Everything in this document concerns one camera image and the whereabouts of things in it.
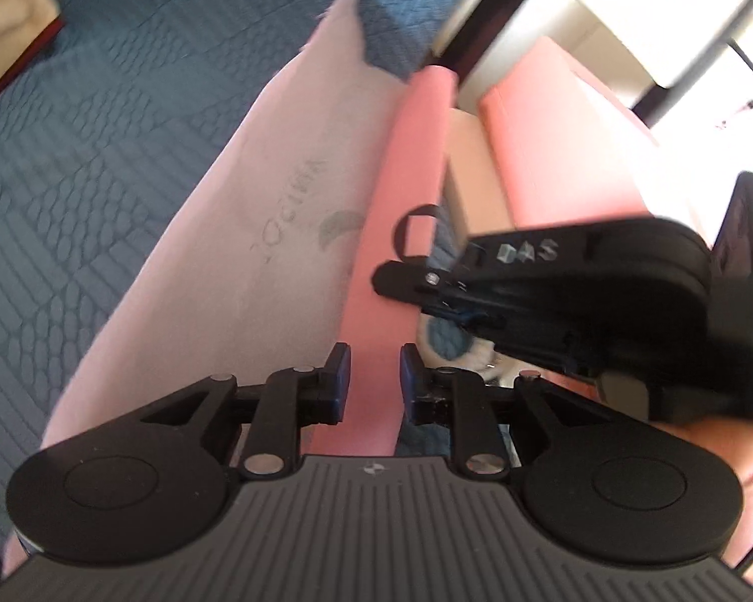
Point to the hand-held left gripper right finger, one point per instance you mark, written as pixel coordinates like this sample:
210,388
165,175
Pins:
410,382

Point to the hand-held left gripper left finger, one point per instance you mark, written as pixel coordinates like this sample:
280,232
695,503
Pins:
342,382

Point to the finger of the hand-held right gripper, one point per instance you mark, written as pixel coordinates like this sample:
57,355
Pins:
414,282
461,320

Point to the pink cardboard box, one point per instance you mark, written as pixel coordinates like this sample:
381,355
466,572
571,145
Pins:
539,138

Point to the person's right hand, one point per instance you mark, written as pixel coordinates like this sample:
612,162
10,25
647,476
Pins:
747,451

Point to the white plastic panel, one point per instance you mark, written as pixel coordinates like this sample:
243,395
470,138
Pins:
634,12

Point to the blue textured cushion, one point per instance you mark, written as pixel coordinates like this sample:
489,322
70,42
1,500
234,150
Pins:
100,200

